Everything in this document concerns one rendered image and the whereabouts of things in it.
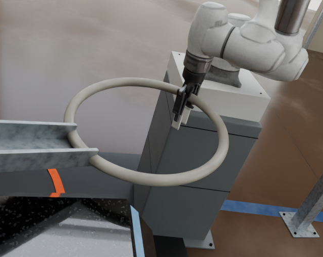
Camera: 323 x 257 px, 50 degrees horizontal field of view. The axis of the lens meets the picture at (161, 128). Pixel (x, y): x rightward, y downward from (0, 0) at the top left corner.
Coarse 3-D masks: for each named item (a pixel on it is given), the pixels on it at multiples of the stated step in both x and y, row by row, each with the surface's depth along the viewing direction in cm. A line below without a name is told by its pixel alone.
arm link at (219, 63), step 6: (228, 18) 140; (234, 18) 139; (240, 18) 138; (246, 18) 139; (234, 24) 138; (240, 24) 138; (216, 60) 146; (222, 60) 145; (216, 66) 147; (222, 66) 146; (228, 66) 146; (234, 66) 145
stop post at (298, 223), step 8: (320, 184) 205; (312, 192) 210; (320, 192) 204; (304, 200) 216; (312, 200) 210; (320, 200) 206; (304, 208) 216; (312, 208) 210; (320, 208) 211; (288, 216) 228; (296, 216) 222; (304, 216) 215; (312, 216) 215; (288, 224) 222; (296, 224) 221; (304, 224) 219; (296, 232) 218; (304, 232) 220; (312, 232) 222
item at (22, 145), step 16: (0, 128) 77; (16, 128) 80; (32, 128) 83; (48, 128) 86; (64, 128) 90; (0, 144) 77; (16, 144) 80; (32, 144) 83; (48, 144) 86; (64, 144) 89; (0, 160) 68; (16, 160) 71; (32, 160) 74; (48, 160) 77; (64, 160) 80; (80, 160) 84
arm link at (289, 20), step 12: (288, 0) 121; (300, 0) 120; (288, 12) 123; (300, 12) 123; (276, 24) 129; (288, 24) 126; (300, 24) 127; (288, 36) 129; (300, 36) 131; (288, 48) 129; (300, 48) 132; (288, 60) 132; (300, 60) 132; (276, 72) 136; (288, 72) 134; (300, 72) 134
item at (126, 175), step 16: (112, 80) 115; (128, 80) 118; (144, 80) 120; (80, 96) 105; (192, 96) 118; (208, 112) 113; (224, 128) 106; (80, 144) 88; (224, 144) 100; (96, 160) 85; (128, 176) 83; (144, 176) 84; (160, 176) 85; (176, 176) 86; (192, 176) 87
